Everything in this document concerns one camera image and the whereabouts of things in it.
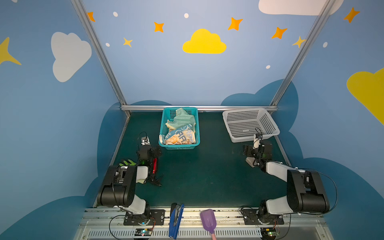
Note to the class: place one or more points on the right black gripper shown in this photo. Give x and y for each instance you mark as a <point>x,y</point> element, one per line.
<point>248,150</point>

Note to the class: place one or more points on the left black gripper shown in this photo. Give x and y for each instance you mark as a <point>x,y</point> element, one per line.
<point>154,177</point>

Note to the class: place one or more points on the orange striped rabbit towel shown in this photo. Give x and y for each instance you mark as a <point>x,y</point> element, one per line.
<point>178,137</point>

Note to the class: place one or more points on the teal plastic basket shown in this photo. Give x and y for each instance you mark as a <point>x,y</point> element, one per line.
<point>169,114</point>

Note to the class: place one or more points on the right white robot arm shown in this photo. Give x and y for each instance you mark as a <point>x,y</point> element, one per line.
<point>305,190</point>

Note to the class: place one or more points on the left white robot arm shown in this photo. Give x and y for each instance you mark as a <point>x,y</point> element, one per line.
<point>119,184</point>

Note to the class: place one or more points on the grey sponge block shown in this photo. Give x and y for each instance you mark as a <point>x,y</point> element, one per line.
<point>251,161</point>

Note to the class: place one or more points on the grey plastic basket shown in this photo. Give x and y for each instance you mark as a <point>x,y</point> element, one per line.
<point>243,124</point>

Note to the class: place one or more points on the green blue patterned towel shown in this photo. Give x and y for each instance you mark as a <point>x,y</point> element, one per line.
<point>181,119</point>

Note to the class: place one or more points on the blue stapler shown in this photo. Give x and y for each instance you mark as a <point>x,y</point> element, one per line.
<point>175,219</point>

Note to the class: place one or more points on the left green circuit board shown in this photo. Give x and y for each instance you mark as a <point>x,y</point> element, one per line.
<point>143,232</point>

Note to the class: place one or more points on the green circuit board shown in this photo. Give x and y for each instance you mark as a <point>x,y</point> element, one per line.
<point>268,234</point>
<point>143,232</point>

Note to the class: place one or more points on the right green circuit board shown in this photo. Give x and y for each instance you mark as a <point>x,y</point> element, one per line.
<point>268,234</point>

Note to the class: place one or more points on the purple plastic scoop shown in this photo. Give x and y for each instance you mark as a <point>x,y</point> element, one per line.
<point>209,222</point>

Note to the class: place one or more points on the red handled tool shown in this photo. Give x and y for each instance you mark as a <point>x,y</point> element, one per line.
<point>155,166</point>

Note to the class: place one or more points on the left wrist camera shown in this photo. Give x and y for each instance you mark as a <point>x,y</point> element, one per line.
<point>145,141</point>

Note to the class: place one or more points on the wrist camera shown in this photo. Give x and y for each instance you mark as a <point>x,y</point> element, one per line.
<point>257,139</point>
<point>145,141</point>

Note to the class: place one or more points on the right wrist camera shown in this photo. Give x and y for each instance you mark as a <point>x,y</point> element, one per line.
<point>257,139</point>

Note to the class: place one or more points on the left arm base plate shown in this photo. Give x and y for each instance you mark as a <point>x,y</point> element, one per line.
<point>148,218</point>

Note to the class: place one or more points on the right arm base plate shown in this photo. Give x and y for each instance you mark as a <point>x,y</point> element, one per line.
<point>253,217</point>

